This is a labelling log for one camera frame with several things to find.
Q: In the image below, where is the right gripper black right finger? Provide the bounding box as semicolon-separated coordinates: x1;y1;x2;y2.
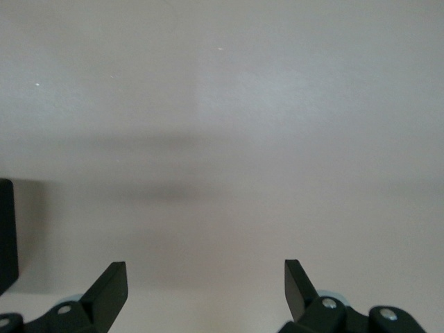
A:
279;259;426;333

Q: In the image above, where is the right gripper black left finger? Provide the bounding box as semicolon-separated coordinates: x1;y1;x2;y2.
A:
0;262;128;333

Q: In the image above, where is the black rectangular plastic box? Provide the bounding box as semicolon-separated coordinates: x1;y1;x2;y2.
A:
0;178;19;296

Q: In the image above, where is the table cover sheet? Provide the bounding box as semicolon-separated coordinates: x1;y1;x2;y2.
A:
0;0;444;333

